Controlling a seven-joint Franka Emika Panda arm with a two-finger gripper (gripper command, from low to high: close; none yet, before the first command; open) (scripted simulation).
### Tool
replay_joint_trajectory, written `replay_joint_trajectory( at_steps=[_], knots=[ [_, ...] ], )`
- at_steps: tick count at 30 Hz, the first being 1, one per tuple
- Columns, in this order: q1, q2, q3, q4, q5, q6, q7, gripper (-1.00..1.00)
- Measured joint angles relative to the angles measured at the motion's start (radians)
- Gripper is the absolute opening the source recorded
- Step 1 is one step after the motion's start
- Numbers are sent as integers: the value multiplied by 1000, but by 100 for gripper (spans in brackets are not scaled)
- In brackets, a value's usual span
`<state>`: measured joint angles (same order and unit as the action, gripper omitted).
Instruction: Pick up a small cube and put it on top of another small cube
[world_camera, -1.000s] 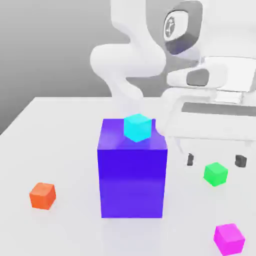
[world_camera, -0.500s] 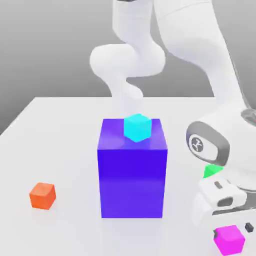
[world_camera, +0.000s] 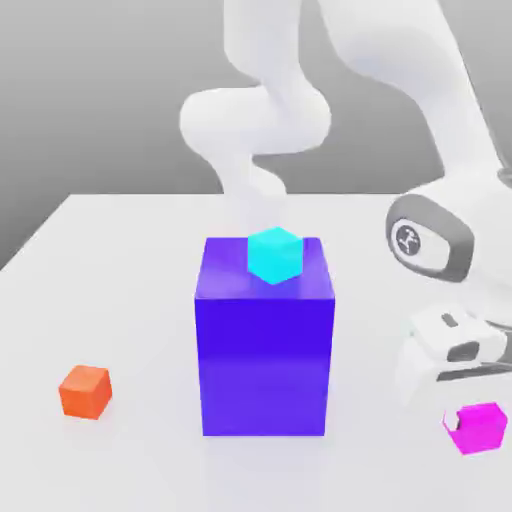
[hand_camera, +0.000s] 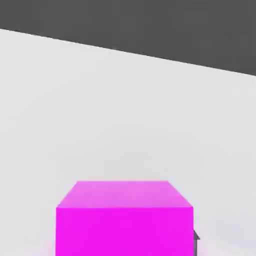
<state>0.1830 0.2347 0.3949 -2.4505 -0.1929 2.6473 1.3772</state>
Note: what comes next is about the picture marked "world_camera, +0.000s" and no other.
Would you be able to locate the small magenta cube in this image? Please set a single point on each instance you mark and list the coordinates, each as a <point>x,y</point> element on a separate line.
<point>480,428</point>

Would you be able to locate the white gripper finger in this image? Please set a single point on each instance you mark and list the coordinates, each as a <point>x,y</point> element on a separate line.
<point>452,420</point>

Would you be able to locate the large blue box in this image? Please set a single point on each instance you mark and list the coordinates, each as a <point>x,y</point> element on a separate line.
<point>264,360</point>

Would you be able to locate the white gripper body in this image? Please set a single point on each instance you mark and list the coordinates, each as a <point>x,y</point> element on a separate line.
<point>420,380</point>

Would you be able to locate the small cyan cube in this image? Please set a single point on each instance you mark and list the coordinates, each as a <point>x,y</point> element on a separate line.
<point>274,256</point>

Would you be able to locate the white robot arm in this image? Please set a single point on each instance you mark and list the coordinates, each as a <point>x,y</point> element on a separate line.
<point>272,120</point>

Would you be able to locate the small orange cube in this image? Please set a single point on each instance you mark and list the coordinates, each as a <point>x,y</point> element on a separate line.
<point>84,394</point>

